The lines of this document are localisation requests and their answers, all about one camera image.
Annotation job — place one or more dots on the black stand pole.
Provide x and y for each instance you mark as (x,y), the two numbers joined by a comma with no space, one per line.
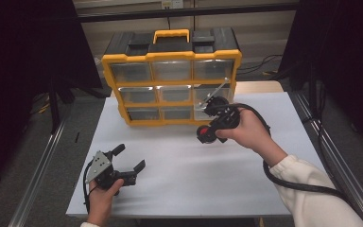
(54,110)

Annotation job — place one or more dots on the person's right hand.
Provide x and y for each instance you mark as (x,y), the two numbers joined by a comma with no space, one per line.
(252,132)

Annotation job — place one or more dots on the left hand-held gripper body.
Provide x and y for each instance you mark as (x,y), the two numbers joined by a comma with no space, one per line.
(98,167)

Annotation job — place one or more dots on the yellow black organizer case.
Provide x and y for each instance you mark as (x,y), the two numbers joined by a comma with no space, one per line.
(170,56)

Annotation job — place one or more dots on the person's left hand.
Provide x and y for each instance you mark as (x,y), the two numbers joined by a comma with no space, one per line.
(100,201)

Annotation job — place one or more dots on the black curtain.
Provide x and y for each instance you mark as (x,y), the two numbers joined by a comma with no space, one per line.
(343,47)
(19,63)

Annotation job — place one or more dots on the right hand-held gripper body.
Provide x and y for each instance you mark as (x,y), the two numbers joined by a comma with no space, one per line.
(223,118)

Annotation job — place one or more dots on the round black disc red centre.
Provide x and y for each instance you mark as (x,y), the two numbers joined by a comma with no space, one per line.
(203,130)

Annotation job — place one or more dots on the metal floor rail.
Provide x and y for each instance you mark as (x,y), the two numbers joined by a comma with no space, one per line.
(334,154)
(34,186)

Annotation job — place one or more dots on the small black floor object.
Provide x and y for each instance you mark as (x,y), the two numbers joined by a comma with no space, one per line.
(77,137)

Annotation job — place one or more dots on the black horizontal bar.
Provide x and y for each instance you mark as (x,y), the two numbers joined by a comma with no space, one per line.
(138,15)

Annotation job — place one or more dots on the set of clear drawers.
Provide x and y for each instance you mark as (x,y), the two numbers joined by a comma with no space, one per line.
(132,72)

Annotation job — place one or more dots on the white wall outlet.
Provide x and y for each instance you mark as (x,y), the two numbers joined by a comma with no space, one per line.
(172,3)

